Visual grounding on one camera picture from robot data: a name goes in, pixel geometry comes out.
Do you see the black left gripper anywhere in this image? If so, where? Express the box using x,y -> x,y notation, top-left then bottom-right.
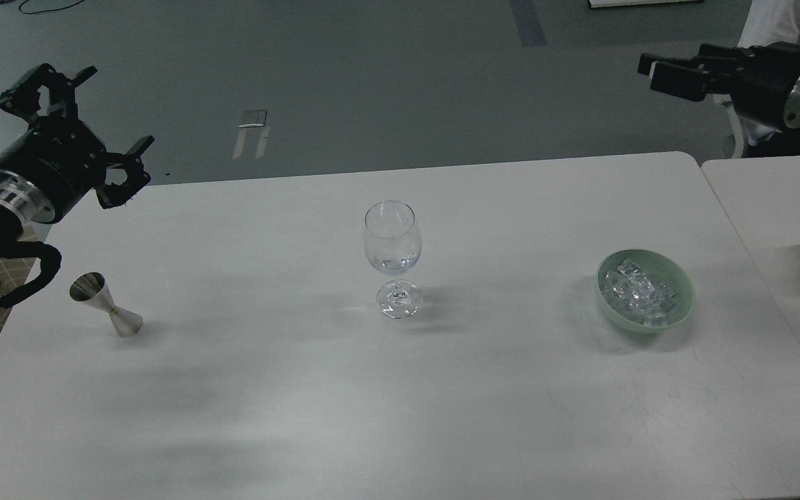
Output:
0,64 -> 155,224

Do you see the green bowl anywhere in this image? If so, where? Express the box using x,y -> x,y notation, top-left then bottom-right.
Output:
596,248 -> 695,335

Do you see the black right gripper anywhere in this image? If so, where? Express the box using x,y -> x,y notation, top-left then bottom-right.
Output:
637,42 -> 800,132

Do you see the metal floor plate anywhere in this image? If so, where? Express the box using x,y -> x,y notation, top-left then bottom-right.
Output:
232,108 -> 271,160

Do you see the clear ice cubes pile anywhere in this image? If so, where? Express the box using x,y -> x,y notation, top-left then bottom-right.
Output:
598,258 -> 678,327

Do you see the person in white shirt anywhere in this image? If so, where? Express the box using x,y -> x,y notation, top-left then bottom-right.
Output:
736,1 -> 800,48

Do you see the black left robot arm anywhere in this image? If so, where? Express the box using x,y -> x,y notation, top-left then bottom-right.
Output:
0,63 -> 153,309

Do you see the clear wine glass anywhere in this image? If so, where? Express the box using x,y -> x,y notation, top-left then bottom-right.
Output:
364,200 -> 422,319

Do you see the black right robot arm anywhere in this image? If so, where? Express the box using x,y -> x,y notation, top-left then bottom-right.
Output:
637,42 -> 800,132

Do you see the steel double jigger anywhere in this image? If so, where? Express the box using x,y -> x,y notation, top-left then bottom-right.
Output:
69,272 -> 145,338

